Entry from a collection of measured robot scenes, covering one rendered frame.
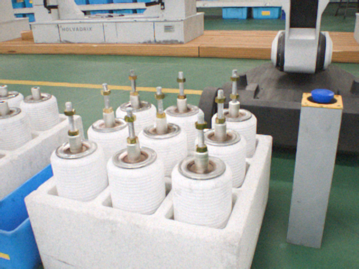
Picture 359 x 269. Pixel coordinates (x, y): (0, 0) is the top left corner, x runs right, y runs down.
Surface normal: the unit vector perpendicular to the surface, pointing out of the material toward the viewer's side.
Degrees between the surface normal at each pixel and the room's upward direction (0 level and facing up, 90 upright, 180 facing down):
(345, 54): 90
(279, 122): 90
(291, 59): 106
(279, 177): 0
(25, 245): 92
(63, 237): 90
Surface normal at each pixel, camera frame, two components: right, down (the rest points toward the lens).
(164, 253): -0.35, 0.40
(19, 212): 0.94, 0.06
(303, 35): -0.21, -0.59
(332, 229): -0.04, -0.91
